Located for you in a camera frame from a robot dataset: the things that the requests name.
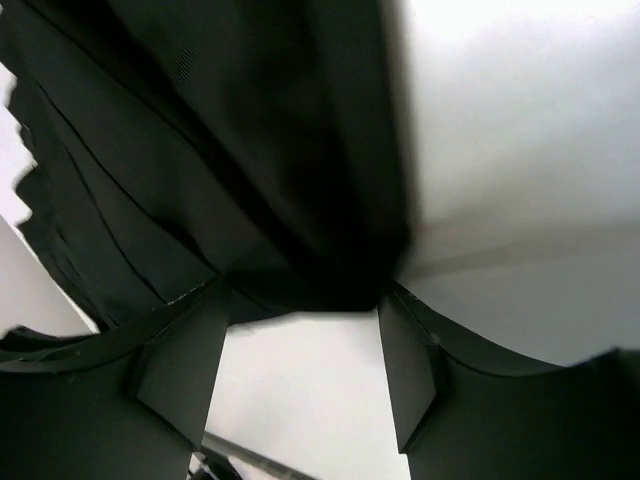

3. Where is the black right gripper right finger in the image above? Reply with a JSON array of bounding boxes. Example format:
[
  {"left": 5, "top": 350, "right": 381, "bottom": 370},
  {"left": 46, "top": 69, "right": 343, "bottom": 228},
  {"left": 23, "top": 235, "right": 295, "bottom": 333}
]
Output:
[{"left": 378, "top": 284, "right": 639, "bottom": 479}]

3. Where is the black pleated skirt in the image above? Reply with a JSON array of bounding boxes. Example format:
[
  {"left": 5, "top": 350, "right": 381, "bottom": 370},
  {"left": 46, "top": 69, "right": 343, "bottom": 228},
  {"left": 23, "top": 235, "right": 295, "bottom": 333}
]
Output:
[{"left": 1, "top": 1, "right": 411, "bottom": 331}]

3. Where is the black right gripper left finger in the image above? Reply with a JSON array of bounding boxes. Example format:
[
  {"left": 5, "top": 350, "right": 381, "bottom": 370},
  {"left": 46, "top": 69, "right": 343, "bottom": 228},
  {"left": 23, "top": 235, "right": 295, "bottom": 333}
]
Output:
[{"left": 1, "top": 281, "right": 230, "bottom": 480}]

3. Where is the aluminium table rail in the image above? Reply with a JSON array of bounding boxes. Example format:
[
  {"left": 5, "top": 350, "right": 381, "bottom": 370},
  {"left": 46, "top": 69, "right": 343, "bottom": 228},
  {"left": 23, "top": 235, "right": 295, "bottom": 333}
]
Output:
[{"left": 202, "top": 432, "right": 316, "bottom": 480}]

